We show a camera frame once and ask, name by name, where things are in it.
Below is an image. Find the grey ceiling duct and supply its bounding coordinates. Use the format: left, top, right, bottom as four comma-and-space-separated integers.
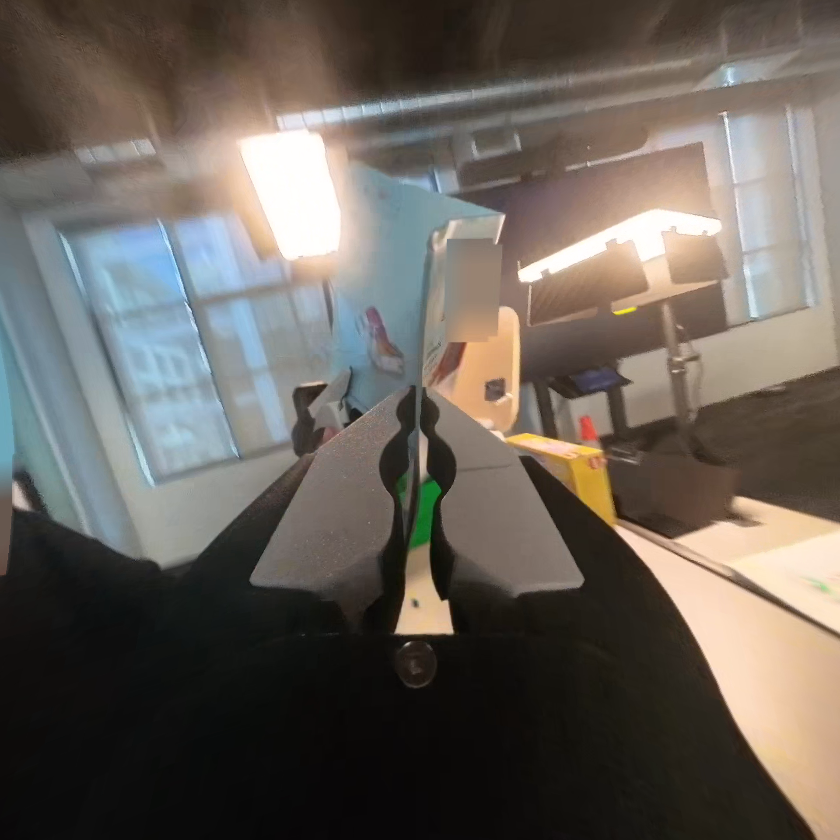
276, 52, 840, 133

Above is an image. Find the large paned window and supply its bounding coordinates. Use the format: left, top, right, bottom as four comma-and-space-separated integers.
58, 215, 332, 483

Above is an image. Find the yellow toy brick box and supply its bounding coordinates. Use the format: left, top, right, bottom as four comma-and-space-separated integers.
507, 432, 619, 527

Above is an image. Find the white printed instruction sheet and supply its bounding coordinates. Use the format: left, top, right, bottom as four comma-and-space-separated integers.
734, 530, 840, 616

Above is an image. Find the ceiling light panel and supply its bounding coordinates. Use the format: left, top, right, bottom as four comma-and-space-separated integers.
238, 130, 343, 261

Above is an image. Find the small tablet on stand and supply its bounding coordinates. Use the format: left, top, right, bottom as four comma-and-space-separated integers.
550, 366, 632, 399

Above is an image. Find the studio light panel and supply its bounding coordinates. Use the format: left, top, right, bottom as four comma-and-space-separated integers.
517, 209, 724, 328

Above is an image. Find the metal light stand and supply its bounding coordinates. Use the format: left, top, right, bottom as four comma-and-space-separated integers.
656, 301, 706, 457

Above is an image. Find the light blue instruction booklet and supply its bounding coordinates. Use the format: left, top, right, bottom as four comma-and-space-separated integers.
330, 161, 508, 547

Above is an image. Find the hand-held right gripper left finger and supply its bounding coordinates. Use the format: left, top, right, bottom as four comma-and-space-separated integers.
248, 386, 422, 593

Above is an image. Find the green plastic object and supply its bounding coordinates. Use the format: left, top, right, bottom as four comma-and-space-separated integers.
408, 478, 442, 547

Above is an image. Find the narrow tall window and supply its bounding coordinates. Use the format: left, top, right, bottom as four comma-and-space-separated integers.
721, 106, 824, 324

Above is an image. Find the studio light on stand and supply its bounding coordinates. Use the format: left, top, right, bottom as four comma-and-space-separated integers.
451, 141, 731, 378

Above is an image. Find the grey cardboard piece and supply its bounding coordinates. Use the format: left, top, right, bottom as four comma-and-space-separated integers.
610, 451, 737, 540

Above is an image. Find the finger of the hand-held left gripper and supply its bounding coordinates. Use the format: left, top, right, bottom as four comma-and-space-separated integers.
292, 367, 361, 458

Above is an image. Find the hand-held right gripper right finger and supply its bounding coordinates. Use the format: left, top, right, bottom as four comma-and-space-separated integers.
420, 386, 586, 603

